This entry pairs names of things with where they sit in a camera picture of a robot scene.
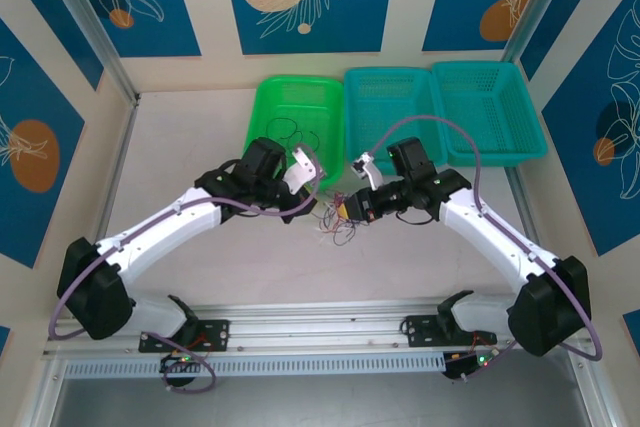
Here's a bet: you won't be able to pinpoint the thin white cable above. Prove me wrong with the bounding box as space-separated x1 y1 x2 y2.
312 216 342 244

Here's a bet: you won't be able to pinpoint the bundle of wires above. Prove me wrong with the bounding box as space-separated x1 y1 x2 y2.
319 215 362 249

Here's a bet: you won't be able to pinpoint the teal plastic basket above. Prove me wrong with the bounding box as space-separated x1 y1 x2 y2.
343 66 450 176
431 61 549 168

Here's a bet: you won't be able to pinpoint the green plastic basket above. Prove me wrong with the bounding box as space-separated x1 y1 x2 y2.
243 75 346 192

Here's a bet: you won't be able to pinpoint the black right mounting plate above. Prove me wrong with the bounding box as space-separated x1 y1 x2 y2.
403 314 451 348

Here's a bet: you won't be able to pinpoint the black mounting plate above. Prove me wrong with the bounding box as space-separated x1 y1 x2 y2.
403 314 451 348
138 319 231 353

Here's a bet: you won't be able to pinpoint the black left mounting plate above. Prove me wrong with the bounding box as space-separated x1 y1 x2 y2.
138 319 231 353

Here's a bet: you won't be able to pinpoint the blue poster orange dark circles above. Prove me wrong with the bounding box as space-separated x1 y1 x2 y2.
542 0 640 257

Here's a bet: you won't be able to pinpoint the black right control board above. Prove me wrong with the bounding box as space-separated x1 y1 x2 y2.
443 351 494 380

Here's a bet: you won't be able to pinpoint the black control board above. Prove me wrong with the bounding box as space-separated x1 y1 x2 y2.
443 351 494 380
159 352 201 374

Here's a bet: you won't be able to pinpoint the black left control board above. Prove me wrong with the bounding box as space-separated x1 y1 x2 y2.
159 352 201 374

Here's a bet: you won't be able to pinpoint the blue poster white leaf lines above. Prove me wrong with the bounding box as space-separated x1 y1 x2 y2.
0 0 105 92
519 0 640 81

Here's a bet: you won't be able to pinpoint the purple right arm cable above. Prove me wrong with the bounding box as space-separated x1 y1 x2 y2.
367 115 603 383

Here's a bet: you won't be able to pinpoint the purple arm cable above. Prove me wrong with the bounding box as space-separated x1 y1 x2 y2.
367 115 603 383
48 146 324 394

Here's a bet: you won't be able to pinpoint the thin black cable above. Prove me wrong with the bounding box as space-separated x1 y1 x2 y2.
282 129 322 150
263 116 300 143

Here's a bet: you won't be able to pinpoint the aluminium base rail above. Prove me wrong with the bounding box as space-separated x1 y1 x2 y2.
42 302 524 366

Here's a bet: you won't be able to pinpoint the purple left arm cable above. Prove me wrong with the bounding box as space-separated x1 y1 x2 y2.
48 146 324 394

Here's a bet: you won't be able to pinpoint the white slotted cable duct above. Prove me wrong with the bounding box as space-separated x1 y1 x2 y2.
63 352 447 379

